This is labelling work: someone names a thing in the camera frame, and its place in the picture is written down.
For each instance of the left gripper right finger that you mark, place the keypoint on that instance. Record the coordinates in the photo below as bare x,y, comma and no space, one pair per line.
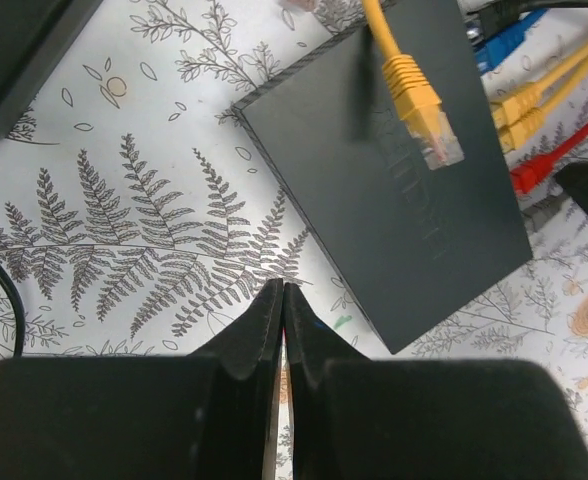
358,418

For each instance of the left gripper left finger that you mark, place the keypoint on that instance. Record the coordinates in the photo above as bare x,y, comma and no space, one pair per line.
211,414

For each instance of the black network switch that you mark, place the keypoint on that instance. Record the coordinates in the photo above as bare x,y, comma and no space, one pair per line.
412,244

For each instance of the floral table mat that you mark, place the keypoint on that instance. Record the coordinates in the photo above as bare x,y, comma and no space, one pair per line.
136,216

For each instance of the black power adapter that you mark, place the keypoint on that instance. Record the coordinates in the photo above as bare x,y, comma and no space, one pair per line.
34,37

